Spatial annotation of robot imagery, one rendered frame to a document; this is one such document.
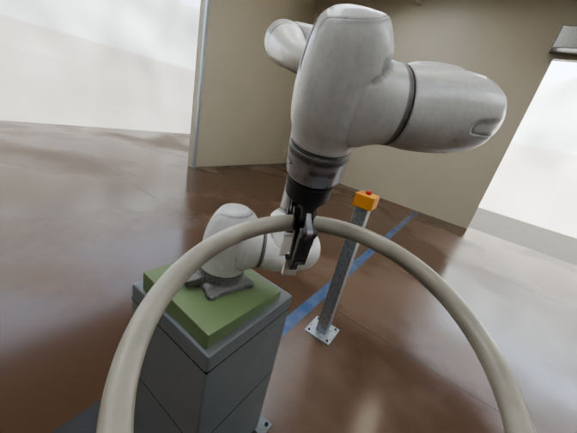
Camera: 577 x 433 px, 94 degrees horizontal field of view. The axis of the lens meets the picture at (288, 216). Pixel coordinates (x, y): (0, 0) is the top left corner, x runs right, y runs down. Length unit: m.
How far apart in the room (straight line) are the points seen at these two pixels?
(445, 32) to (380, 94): 6.54
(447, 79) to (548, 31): 6.35
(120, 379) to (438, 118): 0.45
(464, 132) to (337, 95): 0.18
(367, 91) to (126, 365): 0.38
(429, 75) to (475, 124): 0.09
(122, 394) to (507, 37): 6.72
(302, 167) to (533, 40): 6.42
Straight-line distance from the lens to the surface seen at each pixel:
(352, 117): 0.34
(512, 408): 0.47
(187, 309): 0.87
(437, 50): 6.79
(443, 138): 0.41
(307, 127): 0.35
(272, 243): 0.87
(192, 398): 1.00
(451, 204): 6.51
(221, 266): 0.88
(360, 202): 1.64
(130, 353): 0.36
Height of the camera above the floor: 1.44
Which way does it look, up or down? 21 degrees down
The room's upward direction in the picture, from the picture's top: 13 degrees clockwise
